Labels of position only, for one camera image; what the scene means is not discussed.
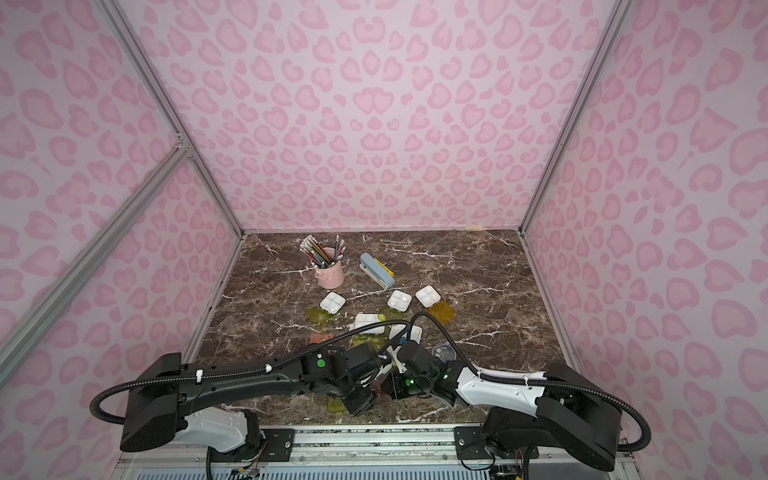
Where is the aluminium front rail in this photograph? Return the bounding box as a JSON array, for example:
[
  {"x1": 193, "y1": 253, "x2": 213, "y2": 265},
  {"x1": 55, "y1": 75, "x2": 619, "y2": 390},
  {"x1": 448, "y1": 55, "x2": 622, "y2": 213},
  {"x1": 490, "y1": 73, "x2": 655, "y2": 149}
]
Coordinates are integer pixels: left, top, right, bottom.
[{"x1": 110, "y1": 423, "x2": 637, "y2": 480}]

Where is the white pillbox green lid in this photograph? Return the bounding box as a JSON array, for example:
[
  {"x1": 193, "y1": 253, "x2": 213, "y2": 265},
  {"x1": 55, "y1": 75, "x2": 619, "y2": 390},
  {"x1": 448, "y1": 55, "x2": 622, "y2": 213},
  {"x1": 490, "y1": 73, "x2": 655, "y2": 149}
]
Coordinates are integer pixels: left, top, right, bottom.
[
  {"x1": 350, "y1": 313, "x2": 388, "y2": 351},
  {"x1": 377, "y1": 290, "x2": 413, "y2": 321},
  {"x1": 305, "y1": 292, "x2": 346, "y2": 325},
  {"x1": 389, "y1": 325, "x2": 422, "y2": 345},
  {"x1": 326, "y1": 396, "x2": 347, "y2": 415}
]

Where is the white pillbox green lid back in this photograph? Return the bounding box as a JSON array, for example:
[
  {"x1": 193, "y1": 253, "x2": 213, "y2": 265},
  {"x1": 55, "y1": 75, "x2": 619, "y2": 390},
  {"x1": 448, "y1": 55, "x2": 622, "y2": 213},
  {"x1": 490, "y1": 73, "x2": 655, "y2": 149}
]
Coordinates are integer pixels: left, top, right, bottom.
[{"x1": 377, "y1": 290, "x2": 413, "y2": 321}]

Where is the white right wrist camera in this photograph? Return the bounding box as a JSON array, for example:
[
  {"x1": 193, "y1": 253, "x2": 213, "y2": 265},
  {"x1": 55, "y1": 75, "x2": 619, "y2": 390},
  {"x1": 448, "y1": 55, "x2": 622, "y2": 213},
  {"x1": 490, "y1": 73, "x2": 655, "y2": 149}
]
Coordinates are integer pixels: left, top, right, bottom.
[{"x1": 381, "y1": 345, "x2": 407, "y2": 375}]

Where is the coloured pencils bundle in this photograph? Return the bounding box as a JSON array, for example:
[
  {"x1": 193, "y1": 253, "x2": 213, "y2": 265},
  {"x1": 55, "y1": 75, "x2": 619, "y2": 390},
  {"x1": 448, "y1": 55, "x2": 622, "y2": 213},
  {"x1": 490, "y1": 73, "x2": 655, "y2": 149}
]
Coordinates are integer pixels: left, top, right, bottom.
[{"x1": 299, "y1": 235, "x2": 346, "y2": 269}]

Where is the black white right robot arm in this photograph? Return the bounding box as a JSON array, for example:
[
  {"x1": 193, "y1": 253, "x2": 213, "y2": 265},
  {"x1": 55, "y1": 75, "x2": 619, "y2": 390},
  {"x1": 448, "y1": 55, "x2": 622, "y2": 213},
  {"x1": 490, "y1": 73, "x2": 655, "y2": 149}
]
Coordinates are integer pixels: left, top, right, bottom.
[{"x1": 382, "y1": 340, "x2": 621, "y2": 472}]

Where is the blue grey stapler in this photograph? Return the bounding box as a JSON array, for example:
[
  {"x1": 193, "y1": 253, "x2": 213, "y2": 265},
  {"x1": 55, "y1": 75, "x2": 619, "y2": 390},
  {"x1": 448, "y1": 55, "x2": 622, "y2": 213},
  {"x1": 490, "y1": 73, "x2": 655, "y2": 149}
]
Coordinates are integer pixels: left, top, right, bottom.
[{"x1": 359, "y1": 253, "x2": 395, "y2": 290}]

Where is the white pillbox green lid front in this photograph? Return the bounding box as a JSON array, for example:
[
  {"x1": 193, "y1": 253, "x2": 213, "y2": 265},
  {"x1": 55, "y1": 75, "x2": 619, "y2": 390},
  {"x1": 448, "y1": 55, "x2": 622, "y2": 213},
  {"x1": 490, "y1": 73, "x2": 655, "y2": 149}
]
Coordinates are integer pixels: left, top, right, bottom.
[{"x1": 326, "y1": 396, "x2": 347, "y2": 415}]

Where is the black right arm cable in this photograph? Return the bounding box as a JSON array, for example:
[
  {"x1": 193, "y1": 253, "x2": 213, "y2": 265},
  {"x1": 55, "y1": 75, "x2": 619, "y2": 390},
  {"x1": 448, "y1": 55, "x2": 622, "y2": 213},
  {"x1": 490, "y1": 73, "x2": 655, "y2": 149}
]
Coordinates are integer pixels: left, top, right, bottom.
[{"x1": 383, "y1": 311, "x2": 653, "y2": 454}]

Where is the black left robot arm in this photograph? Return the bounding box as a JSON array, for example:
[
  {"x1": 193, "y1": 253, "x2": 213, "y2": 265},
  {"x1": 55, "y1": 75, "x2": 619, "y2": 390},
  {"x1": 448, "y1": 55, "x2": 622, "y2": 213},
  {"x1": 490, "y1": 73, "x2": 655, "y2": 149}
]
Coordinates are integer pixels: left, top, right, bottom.
[{"x1": 120, "y1": 343, "x2": 382, "y2": 452}]

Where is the pink pencil cup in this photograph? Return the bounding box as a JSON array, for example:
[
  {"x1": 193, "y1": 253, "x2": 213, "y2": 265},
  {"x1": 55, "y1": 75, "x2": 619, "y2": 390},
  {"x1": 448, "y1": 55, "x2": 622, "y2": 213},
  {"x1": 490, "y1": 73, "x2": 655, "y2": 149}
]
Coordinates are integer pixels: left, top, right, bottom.
[{"x1": 314, "y1": 247, "x2": 344, "y2": 290}]

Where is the white pillbox yellow lid far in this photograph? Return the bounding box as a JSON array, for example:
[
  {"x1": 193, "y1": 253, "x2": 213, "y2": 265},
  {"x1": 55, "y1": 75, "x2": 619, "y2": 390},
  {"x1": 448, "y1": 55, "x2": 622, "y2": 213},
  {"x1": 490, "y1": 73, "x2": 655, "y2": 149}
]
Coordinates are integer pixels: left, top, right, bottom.
[{"x1": 416, "y1": 285, "x2": 456, "y2": 325}]

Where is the orange square pillbox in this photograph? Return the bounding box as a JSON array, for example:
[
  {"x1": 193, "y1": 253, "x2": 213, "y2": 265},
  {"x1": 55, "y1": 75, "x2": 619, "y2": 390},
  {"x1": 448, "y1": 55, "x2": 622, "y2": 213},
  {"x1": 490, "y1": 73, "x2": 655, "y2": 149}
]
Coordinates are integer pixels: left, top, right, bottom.
[{"x1": 309, "y1": 333, "x2": 333, "y2": 345}]

